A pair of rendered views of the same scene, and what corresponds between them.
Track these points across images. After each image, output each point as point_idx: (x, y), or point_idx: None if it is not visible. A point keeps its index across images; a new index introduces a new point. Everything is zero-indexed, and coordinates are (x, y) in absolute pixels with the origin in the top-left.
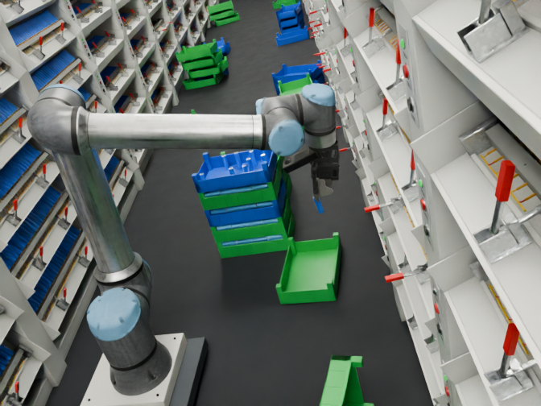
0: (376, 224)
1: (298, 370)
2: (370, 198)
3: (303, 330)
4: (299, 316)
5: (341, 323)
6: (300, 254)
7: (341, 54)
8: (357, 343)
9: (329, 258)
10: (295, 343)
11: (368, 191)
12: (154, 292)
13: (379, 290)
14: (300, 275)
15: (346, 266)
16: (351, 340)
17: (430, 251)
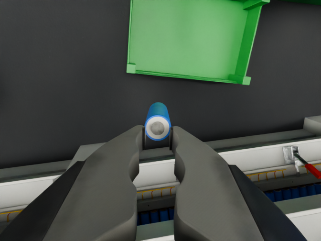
0: (221, 153)
1: None
2: (287, 150)
3: (70, 21)
4: (100, 13)
5: (82, 76)
6: (240, 16)
7: None
8: (44, 95)
9: (215, 63)
10: (44, 6)
11: (313, 144)
12: None
13: (137, 125)
14: (192, 16)
15: (194, 86)
16: (50, 88)
17: None
